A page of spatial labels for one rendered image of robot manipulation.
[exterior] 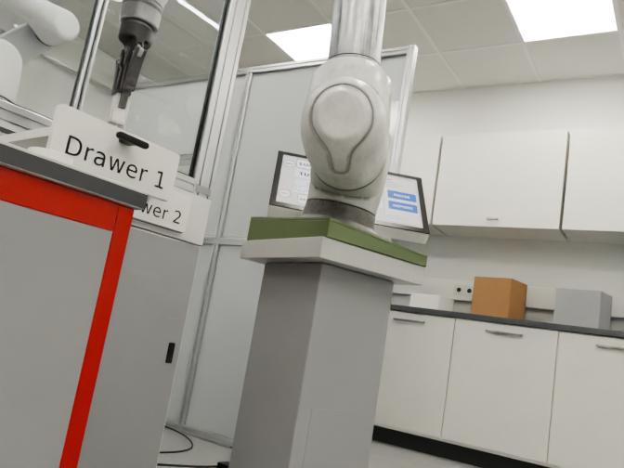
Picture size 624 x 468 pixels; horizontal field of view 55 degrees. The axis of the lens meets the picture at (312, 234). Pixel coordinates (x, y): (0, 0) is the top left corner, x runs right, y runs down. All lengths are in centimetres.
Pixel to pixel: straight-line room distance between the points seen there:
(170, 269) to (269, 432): 74
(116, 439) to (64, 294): 90
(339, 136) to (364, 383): 50
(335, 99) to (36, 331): 58
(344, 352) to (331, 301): 11
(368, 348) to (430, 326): 278
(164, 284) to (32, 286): 90
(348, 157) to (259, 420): 54
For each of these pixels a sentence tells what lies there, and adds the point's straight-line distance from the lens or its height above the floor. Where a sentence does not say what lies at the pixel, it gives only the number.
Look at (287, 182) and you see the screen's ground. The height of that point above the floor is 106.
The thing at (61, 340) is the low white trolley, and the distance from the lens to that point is 95.
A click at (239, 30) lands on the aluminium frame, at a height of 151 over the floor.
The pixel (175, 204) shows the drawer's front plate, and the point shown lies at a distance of 177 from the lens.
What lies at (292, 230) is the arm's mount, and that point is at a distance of 118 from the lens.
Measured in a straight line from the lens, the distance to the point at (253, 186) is 327.
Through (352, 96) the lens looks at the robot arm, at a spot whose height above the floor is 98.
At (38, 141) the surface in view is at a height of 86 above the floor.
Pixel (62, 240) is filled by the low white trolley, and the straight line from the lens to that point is 93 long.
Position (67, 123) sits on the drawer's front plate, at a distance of 123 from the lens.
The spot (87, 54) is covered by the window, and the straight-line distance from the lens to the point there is 171.
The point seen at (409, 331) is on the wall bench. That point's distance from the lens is 404.
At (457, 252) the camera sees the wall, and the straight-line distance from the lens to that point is 477.
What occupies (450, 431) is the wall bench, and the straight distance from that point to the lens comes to 393.
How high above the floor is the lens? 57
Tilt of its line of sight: 10 degrees up
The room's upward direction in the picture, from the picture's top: 10 degrees clockwise
